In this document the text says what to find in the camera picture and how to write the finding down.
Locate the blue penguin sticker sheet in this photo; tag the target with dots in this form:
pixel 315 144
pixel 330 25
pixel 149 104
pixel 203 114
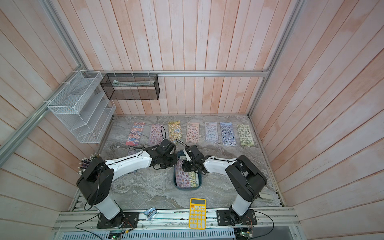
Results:
pixel 228 136

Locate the translucent bubble sticker sheet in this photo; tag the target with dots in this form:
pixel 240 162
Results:
pixel 211 132

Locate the aluminium front rail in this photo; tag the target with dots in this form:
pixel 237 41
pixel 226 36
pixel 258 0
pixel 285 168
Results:
pixel 172 219

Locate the yellow green sticker sheet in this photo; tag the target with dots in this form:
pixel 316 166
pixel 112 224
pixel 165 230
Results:
pixel 175 131

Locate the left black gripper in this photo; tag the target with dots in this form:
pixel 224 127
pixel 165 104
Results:
pixel 173 163

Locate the blue stapler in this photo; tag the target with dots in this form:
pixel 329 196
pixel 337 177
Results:
pixel 150 213

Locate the pencil holder with pencils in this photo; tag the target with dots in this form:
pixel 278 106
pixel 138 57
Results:
pixel 85 162

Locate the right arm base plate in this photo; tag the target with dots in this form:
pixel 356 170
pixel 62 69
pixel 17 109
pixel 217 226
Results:
pixel 230 218

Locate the teal storage tray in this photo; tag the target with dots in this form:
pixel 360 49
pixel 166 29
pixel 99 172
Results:
pixel 181 153

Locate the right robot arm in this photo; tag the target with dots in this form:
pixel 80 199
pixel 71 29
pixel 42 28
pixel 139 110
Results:
pixel 247 179

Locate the pink character sticker sheet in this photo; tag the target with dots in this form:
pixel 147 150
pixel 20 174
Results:
pixel 185 180

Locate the black mesh basket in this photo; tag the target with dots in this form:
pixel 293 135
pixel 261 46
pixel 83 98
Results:
pixel 131 87

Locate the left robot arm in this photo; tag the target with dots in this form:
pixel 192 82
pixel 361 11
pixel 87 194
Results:
pixel 96 180

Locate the cat sticker sheet pink blue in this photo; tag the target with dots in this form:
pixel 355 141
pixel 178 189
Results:
pixel 135 134

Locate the yellow calculator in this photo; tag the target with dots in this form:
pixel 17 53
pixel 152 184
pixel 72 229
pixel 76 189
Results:
pixel 197 214

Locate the aluminium wall rail left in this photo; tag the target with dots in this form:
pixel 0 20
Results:
pixel 23 131

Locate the purple cartoon sticker sheet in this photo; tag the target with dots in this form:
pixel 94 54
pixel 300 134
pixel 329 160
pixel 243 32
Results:
pixel 133 150

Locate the green circuit board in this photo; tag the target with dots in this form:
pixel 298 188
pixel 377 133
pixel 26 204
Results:
pixel 243 234

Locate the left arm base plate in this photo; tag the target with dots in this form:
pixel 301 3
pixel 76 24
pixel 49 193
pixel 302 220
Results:
pixel 121 220

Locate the white vented cable duct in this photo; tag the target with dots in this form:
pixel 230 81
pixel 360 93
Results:
pixel 211 234

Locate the white wire mesh shelf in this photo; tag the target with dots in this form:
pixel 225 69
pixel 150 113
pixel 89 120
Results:
pixel 83 109

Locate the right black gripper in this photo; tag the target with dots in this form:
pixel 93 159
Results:
pixel 185 164

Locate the bottom sticker sheet in tray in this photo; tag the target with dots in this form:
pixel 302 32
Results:
pixel 193 133

